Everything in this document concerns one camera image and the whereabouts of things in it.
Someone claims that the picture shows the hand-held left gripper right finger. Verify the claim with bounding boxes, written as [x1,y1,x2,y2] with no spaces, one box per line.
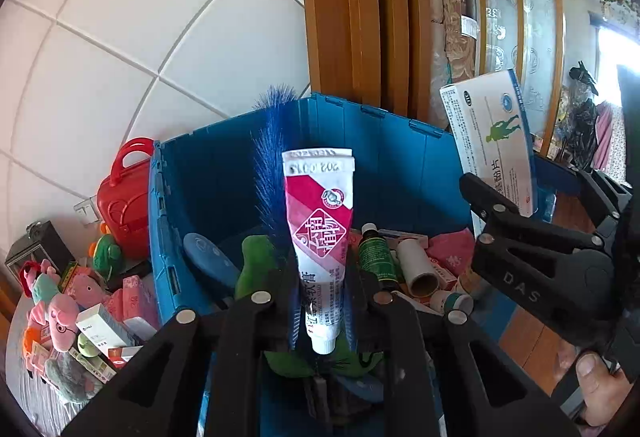
[347,262,567,437]

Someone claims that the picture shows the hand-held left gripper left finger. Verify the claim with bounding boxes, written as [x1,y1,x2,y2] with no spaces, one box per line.
[62,262,304,437]

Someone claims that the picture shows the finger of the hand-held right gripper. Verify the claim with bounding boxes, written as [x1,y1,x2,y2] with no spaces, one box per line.
[533,154,633,244]
[459,172,601,248]

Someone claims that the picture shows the white medicine box green figure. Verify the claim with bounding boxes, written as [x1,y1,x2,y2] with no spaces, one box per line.
[439,68,540,238]

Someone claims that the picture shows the pink white ointment tube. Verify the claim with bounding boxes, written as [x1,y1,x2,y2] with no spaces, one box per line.
[281,147,357,355]

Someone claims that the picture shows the blue plastic crate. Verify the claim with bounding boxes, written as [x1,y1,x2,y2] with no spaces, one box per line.
[148,92,557,437]

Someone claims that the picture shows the green striped medicine box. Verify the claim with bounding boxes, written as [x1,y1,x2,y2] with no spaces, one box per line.
[69,346,119,385]

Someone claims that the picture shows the grey plush toy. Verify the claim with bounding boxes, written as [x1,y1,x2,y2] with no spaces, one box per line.
[44,353,104,404]

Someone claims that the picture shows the person's right hand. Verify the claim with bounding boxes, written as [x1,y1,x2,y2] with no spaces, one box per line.
[575,352,637,428]

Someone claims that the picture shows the pink tissue packet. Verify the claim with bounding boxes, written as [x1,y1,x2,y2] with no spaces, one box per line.
[427,228,476,279]

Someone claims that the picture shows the pink cloth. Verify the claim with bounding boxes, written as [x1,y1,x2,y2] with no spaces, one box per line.
[594,98,627,180]

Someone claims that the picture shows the green medicine bottle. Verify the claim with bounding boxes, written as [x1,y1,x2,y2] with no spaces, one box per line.
[357,223,401,292]

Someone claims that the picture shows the green plush toy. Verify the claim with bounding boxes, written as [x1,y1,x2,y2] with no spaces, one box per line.
[235,234,386,379]

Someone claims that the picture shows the white cardboard tube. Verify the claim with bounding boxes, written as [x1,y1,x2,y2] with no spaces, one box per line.
[396,237,444,298]

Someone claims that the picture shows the small white jar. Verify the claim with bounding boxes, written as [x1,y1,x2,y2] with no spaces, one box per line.
[430,289,474,318]

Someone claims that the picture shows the black hanging clothes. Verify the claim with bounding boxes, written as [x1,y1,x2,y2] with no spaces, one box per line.
[554,61,603,170]

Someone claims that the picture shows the white pink flat box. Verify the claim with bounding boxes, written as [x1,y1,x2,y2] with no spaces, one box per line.
[377,227,429,249]

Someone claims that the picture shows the blue oval brush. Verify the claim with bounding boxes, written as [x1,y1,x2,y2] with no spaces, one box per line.
[182,232,242,299]

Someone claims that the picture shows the large pink packet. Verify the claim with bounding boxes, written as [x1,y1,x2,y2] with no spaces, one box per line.
[121,275,162,322]

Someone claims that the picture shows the bright window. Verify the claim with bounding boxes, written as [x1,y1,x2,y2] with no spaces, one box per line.
[589,11,640,93]

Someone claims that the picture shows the orange white box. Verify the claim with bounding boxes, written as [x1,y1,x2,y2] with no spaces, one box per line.
[107,344,144,370]

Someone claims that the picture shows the black flat case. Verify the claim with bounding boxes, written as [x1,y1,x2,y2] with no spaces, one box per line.
[111,262,151,282]

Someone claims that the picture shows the small pink packet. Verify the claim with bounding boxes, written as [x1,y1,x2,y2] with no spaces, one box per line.
[101,289,126,320]

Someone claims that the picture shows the blue feather duster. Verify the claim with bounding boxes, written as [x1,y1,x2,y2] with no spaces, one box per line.
[249,84,302,268]

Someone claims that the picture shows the white teal box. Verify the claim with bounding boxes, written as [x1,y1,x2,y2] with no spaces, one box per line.
[76,304,137,353]

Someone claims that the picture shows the brown patterned carpet roll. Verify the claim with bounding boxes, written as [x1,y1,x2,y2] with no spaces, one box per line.
[431,0,479,85]

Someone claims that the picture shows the green frog toy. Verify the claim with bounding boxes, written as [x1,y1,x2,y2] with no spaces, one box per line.
[90,232,126,279]

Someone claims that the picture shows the green round toy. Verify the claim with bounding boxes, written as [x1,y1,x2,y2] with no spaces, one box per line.
[76,332,102,358]

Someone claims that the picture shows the red toy suitcase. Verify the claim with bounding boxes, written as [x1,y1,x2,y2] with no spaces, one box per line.
[96,137,153,262]

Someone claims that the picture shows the yellow green box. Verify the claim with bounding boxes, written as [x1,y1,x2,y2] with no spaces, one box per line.
[58,262,82,294]

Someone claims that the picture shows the pink plush toy with glasses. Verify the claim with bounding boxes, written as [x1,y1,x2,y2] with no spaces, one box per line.
[47,293,82,351]

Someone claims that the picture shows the wooden slat partition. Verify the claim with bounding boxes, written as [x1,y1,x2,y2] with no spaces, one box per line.
[297,0,443,120]

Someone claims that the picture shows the orange pink plush toy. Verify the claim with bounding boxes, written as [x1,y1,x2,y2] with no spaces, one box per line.
[21,324,53,375]

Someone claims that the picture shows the black box lantern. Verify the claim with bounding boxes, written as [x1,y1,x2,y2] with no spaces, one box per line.
[5,219,76,299]

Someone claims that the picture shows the red plush toy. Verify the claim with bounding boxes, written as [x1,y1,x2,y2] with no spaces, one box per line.
[19,259,42,285]

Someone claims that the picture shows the white wall socket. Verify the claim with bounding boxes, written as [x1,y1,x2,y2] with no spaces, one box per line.
[74,197,99,224]

